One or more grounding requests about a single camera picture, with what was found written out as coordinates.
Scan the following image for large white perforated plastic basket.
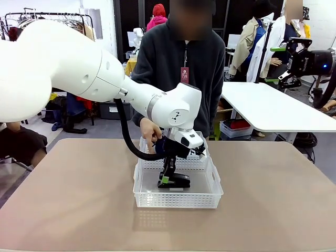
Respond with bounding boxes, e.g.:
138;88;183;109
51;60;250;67
133;154;224;209

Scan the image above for black clothes rack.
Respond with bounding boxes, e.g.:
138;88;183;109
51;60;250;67
0;7;96;43

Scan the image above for person in pink hoodie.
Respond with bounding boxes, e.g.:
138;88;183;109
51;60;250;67
145;3;169;33

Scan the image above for lime green stool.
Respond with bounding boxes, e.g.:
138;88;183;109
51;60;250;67
209;121;222;141

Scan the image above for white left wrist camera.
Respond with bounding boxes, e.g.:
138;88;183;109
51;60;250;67
174;131;205;154

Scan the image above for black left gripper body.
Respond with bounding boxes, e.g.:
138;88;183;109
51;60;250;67
164;139;191;160

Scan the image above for dark red lanyard badge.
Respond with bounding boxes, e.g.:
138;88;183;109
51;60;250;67
180;67;191;85

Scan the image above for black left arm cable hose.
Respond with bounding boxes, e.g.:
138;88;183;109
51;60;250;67
113;98;169;161

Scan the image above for grey storage bin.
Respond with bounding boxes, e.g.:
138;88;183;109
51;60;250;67
98;101;133;121

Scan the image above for mannequin in white coat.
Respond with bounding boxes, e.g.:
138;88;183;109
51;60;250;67
246;0;307;83

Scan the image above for person in dark fleece jacket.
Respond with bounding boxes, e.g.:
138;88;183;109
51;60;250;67
131;0;227;139

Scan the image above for black stapler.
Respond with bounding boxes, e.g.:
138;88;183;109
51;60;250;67
157;174;191;190

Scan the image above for brown cardboard box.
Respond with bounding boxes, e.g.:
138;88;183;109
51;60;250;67
216;107;235;127

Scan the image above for seated person in dark trousers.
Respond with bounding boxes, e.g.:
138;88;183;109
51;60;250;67
0;121;48;171

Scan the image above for mannequin in beige coat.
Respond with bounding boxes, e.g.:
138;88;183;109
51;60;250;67
228;16;266;82

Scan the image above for black stand pole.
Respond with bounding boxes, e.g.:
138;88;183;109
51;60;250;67
255;17;274;84

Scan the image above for person's right hand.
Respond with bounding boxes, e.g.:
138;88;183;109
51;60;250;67
140;117;164;150

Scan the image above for navy CAMPUS pencil case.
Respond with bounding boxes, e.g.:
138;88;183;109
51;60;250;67
154;138;205;159

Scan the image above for small white perforated plastic basket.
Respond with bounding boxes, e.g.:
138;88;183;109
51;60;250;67
138;130;211;171

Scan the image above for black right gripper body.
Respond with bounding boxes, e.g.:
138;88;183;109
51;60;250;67
288;49;334;77

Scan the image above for clear storage box red contents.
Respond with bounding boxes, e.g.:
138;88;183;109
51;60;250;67
219;119;254;139

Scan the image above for white background table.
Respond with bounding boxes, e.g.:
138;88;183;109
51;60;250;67
222;81;336;133

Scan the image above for beige hanging garment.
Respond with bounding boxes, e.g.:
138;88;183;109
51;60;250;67
83;25;97;42

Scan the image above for black cloth pile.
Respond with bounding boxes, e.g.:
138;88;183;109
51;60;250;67
62;115;88;135

